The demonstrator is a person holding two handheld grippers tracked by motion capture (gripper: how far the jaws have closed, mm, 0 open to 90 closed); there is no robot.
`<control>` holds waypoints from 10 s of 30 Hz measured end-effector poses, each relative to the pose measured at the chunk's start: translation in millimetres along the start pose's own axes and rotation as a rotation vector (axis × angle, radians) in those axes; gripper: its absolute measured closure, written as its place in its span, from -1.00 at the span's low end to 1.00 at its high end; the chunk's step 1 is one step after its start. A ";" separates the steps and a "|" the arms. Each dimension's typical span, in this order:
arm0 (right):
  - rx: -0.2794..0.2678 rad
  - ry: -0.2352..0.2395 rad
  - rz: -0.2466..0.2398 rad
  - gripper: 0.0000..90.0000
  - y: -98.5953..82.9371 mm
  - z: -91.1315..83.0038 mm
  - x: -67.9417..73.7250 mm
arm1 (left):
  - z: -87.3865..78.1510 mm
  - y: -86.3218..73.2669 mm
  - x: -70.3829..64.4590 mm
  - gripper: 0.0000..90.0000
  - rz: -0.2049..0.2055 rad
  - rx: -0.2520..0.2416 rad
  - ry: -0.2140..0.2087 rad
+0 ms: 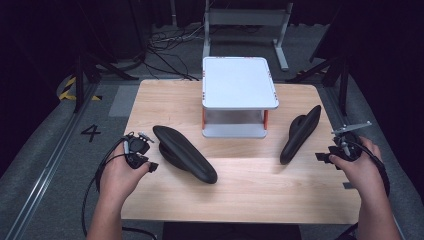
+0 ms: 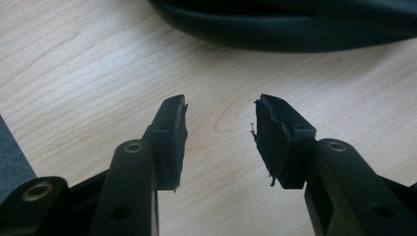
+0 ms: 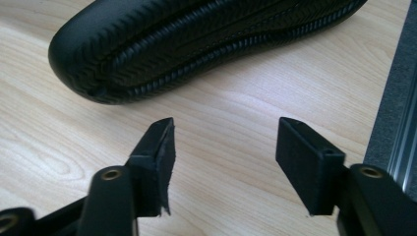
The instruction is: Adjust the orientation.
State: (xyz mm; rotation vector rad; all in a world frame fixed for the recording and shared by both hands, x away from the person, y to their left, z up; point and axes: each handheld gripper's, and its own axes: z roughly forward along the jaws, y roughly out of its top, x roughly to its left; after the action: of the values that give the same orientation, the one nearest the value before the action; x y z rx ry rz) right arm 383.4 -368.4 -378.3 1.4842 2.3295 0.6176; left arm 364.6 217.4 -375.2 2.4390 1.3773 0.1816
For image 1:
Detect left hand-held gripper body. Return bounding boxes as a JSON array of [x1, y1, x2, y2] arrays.
[[123, 131, 156, 170]]

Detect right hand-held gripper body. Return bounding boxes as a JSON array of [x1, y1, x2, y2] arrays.
[[327, 120, 373, 168]]

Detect black slipper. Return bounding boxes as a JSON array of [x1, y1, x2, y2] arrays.
[[152, 125, 219, 185], [279, 104, 322, 166]]

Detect white two-tier shoe rack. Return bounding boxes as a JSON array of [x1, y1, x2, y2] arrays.
[[201, 56, 280, 140]]

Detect person's right hand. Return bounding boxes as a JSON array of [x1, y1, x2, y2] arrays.
[[328, 135, 383, 203]]

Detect person's left hand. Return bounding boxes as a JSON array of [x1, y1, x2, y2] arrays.
[[99, 143, 152, 203]]

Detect black tripod stand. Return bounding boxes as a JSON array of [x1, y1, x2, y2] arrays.
[[73, 46, 140, 114], [285, 54, 350, 117]]

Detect yellow black hazard tape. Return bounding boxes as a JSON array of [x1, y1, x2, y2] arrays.
[[58, 76, 103, 102]]

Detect grey metal stand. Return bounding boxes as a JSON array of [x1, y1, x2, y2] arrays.
[[202, 0, 295, 72]]

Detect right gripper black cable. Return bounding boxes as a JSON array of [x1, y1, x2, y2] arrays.
[[335, 139, 392, 240]]

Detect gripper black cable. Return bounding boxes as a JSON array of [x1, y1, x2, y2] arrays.
[[81, 134, 158, 240], [335, 139, 392, 240]]

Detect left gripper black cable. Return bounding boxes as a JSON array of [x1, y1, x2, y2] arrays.
[[81, 134, 158, 240]]

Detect metal floor rail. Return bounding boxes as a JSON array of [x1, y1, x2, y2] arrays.
[[2, 83, 99, 240]]

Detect black floor cables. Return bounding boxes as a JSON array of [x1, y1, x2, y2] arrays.
[[145, 23, 205, 82]]

